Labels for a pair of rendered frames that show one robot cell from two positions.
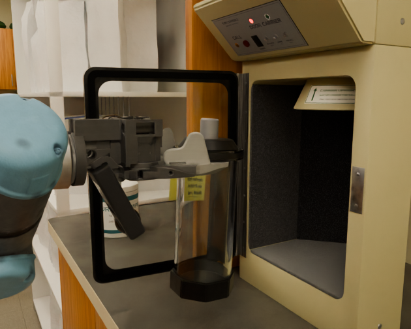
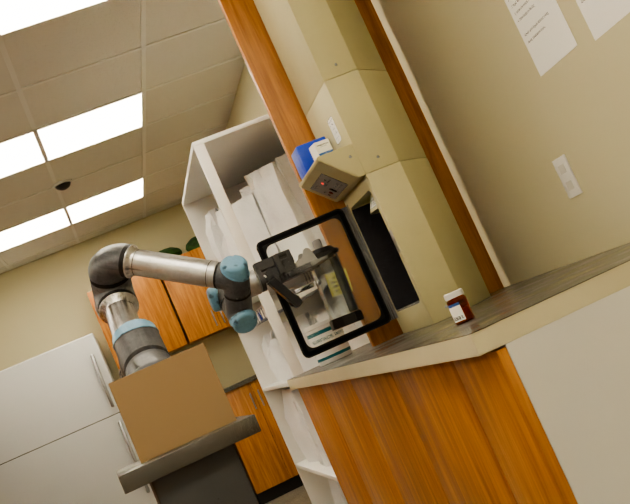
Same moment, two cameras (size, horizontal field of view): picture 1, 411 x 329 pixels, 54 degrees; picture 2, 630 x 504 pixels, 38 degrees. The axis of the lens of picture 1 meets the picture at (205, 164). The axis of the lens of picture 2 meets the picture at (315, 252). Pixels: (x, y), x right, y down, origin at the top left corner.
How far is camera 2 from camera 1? 2.14 m
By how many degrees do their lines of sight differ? 22
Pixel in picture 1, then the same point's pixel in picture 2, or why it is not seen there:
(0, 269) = (244, 313)
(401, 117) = (402, 198)
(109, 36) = (283, 214)
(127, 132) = (275, 260)
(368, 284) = (424, 285)
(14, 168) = (235, 271)
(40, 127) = (238, 260)
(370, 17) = (356, 165)
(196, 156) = (309, 258)
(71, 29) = (250, 222)
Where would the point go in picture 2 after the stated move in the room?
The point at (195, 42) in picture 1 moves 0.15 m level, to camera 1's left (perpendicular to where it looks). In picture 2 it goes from (312, 202) to (273, 221)
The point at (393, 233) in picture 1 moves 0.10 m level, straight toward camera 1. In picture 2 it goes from (428, 255) to (409, 262)
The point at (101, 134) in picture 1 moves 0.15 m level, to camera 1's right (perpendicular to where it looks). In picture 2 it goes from (266, 265) to (310, 244)
